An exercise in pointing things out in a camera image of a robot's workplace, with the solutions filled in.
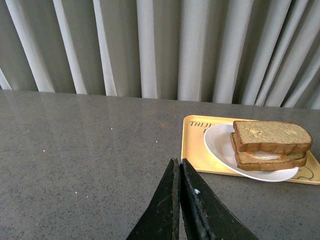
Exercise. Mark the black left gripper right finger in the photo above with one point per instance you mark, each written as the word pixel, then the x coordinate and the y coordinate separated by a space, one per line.
pixel 205 216

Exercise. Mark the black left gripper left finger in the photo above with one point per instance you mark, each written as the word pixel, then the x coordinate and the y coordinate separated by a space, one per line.
pixel 161 219

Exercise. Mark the white round plate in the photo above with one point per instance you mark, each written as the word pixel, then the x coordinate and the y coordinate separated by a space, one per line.
pixel 217 141

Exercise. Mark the bread slice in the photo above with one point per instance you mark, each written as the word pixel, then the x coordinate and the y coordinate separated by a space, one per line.
pixel 271 136
pixel 246 161

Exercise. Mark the sandwich filling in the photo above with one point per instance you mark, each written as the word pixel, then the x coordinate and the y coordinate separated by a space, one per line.
pixel 265 156

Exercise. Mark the yellow bear tray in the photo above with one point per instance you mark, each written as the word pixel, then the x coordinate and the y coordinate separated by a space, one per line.
pixel 194 150

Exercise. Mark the grey curtain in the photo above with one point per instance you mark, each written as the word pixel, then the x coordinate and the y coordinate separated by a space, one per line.
pixel 249 52

